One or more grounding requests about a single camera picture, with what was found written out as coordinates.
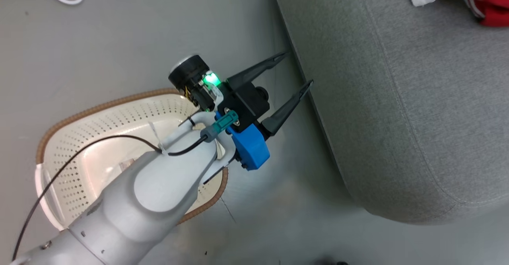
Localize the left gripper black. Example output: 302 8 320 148
168 51 314 136

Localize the grey fabric sofa seat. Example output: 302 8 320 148
272 0 509 225

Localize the white perforated laundry basket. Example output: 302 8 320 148
35 88 229 232

